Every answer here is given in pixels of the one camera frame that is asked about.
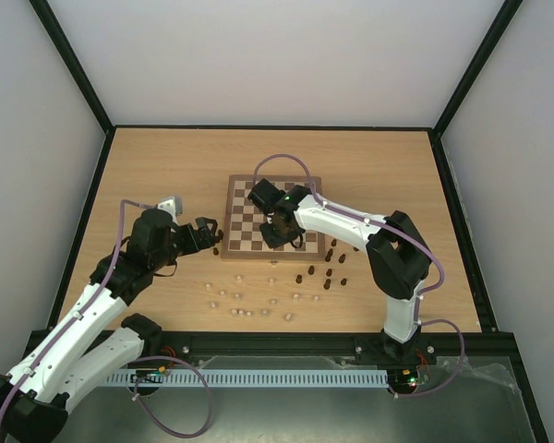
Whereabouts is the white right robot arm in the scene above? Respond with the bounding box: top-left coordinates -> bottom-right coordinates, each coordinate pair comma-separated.
247,179 -> 436,362

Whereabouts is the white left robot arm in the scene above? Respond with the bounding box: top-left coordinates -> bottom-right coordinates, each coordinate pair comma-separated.
0,202 -> 218,442

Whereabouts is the wooden chess board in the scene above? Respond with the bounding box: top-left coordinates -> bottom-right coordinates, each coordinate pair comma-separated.
221,174 -> 327,264

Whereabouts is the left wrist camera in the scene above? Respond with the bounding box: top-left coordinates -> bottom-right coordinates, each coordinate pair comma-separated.
157,196 -> 183,217

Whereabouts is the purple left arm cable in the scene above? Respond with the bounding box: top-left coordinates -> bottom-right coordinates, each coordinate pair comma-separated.
0,198 -> 160,439

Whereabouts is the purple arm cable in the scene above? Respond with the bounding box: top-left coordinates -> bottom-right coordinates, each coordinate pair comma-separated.
0,198 -> 160,439
251,153 -> 465,400

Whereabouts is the white slotted cable duct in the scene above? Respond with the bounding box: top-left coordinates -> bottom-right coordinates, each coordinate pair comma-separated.
105,370 -> 389,389

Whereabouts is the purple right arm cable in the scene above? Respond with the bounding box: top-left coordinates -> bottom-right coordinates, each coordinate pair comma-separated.
251,153 -> 465,400

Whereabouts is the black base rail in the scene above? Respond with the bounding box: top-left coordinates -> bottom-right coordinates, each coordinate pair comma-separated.
27,329 -> 518,365

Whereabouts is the black frame post left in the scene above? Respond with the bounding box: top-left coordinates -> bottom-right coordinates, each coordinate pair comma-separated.
29,0 -> 114,135

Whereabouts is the black frame post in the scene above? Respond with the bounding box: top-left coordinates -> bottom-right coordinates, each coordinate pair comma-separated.
433,0 -> 524,138
29,0 -> 114,135

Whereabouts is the black frame post right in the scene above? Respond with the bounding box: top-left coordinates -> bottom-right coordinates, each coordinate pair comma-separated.
433,0 -> 524,138

